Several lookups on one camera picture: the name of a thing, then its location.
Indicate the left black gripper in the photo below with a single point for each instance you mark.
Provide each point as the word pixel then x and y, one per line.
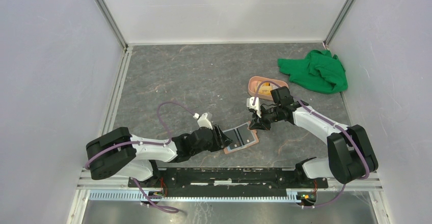
pixel 221 141

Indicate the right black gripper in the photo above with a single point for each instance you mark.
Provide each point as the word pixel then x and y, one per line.
pixel 261 125

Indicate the tan leather card holder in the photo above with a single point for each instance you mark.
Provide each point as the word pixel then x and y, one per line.
pixel 242 137

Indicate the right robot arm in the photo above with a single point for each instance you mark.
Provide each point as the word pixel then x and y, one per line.
pixel 350 155

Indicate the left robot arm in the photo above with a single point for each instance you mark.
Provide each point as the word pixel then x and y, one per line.
pixel 121 153

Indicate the pink oval tray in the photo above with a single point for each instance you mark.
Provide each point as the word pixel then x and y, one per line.
pixel 255 83

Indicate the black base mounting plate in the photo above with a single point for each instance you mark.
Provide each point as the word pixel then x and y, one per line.
pixel 231 182

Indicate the green cloth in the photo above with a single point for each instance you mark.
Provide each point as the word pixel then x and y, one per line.
pixel 319 71

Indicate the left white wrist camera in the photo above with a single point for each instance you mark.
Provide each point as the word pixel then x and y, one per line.
pixel 204 120

